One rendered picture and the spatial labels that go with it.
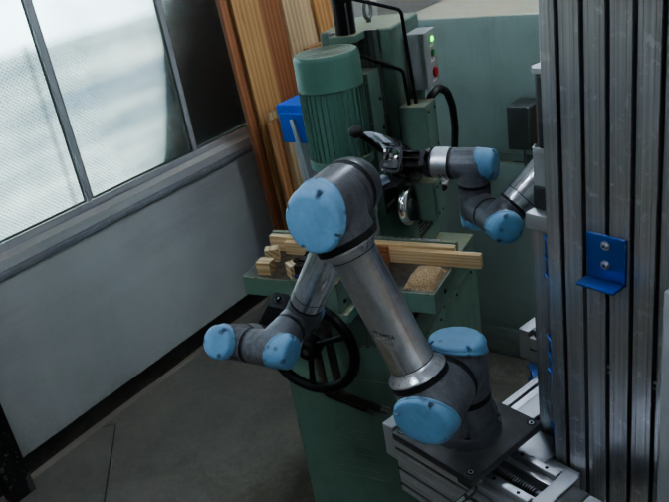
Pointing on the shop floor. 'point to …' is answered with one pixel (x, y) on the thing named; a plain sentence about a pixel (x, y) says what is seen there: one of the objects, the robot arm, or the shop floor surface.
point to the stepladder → (294, 131)
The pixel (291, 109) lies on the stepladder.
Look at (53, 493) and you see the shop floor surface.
